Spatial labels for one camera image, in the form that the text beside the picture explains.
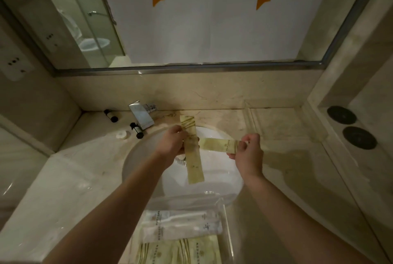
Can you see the person's left hand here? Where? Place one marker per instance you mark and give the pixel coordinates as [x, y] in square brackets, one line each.
[170, 147]

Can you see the person's right hand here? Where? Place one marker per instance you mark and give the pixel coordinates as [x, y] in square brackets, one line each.
[251, 159]

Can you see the white sink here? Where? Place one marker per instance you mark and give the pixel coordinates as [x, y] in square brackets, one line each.
[221, 177]

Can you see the black-capped bottle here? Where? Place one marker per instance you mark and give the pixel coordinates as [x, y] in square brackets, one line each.
[111, 115]
[137, 131]

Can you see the small white round jar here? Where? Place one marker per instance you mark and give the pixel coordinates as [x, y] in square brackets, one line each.
[122, 134]

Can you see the transparent tray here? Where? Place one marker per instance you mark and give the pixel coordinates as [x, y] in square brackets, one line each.
[228, 227]

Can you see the person's right forearm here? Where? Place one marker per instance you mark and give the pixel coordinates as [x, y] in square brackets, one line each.
[291, 220]

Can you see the person's left forearm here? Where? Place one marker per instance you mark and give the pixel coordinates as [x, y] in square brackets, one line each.
[107, 220]

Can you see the clear acrylic tray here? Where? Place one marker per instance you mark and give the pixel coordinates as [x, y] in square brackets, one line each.
[251, 119]

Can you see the chrome faucet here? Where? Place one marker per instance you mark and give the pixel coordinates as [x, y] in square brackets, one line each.
[142, 116]

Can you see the black round coaster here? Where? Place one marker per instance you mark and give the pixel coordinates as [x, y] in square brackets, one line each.
[359, 138]
[341, 115]

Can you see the white paper sheet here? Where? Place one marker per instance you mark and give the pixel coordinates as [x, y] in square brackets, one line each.
[215, 21]

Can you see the metal-framed wall mirror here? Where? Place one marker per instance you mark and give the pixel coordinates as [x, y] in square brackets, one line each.
[61, 27]

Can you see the white wall socket panel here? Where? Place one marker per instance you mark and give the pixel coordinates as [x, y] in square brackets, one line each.
[15, 64]

